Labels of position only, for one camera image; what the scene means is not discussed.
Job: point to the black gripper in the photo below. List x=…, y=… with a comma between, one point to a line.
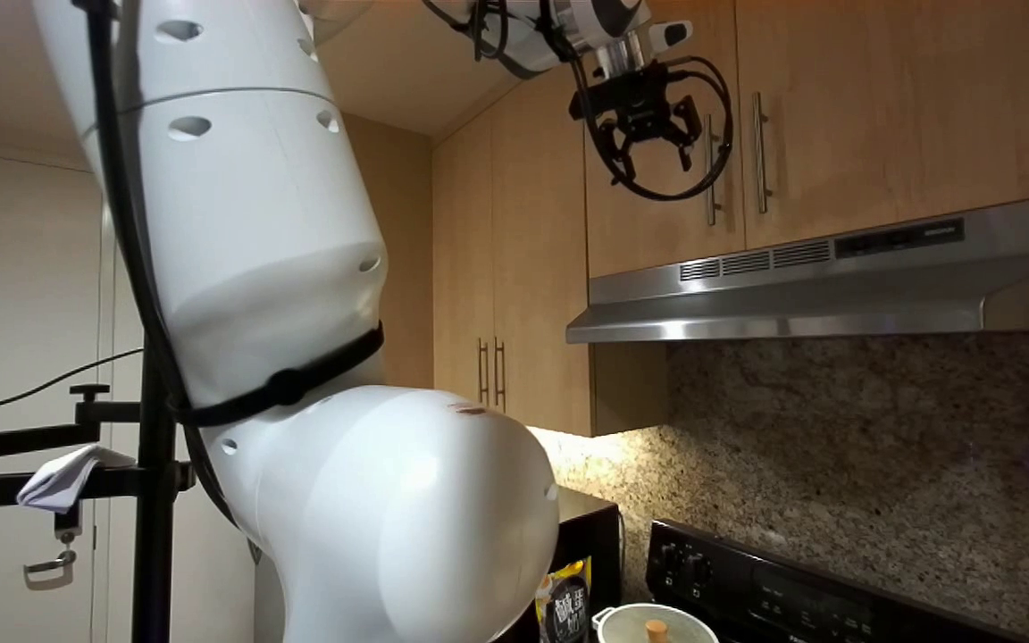
x=646, y=102

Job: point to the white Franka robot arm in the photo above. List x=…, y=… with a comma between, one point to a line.
x=277, y=237

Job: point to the narrow tall wooden cabinet door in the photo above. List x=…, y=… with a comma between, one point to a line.
x=461, y=263

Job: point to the white room door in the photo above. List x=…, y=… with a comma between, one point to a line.
x=2, y=263

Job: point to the stainless steel range hood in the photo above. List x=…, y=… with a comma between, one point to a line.
x=838, y=288

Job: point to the wooden pantry side panel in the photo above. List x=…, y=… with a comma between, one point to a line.
x=403, y=263

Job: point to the black countertop appliance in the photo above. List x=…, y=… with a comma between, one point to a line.
x=598, y=537

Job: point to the black electric stove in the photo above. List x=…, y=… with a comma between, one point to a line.
x=778, y=595

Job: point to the black and yellow bag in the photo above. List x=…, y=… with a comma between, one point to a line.
x=566, y=609

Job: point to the white crumpled cloth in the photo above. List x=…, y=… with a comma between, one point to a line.
x=70, y=472

